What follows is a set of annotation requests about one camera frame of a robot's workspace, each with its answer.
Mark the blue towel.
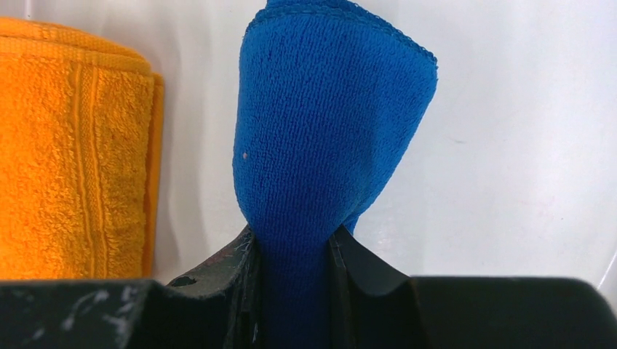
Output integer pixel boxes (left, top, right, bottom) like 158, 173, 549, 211
233, 1, 437, 348

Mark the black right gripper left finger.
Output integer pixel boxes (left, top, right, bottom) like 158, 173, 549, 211
1, 228, 263, 348

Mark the orange towel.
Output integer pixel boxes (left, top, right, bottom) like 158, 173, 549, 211
1, 17, 164, 280

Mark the white plastic basin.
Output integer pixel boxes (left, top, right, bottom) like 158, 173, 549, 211
1, 1, 616, 303

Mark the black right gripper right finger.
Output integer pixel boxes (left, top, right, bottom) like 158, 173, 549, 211
329, 228, 616, 348

